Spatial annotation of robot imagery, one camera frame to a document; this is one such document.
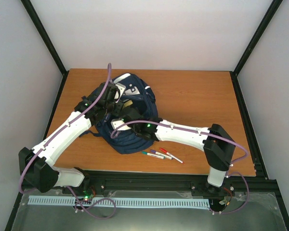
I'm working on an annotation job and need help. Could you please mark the yellow highlighter pen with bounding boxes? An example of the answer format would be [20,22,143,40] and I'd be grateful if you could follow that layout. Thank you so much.
[123,100,133,107]

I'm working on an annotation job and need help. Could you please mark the purple capped marker pen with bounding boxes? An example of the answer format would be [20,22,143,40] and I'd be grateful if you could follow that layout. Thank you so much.
[150,150,172,160]

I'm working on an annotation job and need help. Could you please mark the red capped marker pen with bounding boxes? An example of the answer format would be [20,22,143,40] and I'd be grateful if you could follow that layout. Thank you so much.
[160,148,184,164]

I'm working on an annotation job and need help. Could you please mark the navy blue student backpack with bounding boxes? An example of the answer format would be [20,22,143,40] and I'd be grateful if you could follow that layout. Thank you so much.
[80,73,158,154]

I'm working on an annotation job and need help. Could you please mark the green capped marker pen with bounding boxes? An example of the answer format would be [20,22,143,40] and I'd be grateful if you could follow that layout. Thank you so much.
[141,151,165,160]

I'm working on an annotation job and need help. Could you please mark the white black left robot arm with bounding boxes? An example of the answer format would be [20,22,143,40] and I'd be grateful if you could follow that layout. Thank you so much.
[18,82,126,194]

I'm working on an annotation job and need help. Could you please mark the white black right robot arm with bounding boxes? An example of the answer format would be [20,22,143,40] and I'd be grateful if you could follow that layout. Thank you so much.
[119,107,235,188]

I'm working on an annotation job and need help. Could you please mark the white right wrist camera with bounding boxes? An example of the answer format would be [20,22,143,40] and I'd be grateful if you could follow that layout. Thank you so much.
[111,119,130,131]

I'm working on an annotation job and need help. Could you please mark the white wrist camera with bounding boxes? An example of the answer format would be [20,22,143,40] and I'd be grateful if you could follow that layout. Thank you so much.
[115,83,126,96]
[111,119,130,131]

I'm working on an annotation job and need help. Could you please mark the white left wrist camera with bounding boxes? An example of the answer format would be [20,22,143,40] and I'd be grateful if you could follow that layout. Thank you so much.
[115,83,126,96]

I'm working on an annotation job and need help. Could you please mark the light blue slotted cable duct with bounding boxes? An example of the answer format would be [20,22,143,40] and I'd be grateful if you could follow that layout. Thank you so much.
[27,195,210,209]

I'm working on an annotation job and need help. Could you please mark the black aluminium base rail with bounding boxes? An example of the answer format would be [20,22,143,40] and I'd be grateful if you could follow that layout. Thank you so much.
[22,171,279,199]

